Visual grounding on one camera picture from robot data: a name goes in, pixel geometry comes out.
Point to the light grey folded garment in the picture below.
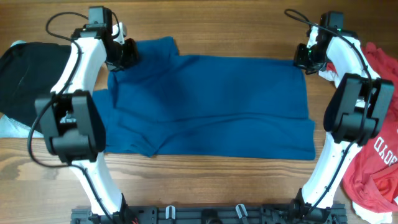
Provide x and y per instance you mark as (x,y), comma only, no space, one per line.
(12,129)

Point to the red and white jersey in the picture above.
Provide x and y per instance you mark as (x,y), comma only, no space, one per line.
(371,179)

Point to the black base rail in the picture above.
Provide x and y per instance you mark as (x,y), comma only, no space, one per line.
(265,214)

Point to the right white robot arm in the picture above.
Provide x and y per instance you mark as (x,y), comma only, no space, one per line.
(354,116)

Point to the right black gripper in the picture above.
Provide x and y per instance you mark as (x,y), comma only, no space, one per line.
(303,61)

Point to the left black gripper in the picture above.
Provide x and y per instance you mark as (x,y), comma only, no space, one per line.
(125,58)

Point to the black folded garment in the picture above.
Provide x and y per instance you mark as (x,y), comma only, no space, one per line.
(56,60)

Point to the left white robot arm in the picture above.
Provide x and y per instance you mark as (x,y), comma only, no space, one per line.
(71,124)

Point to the blue polo shirt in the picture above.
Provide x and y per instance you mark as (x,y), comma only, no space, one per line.
(172,104)

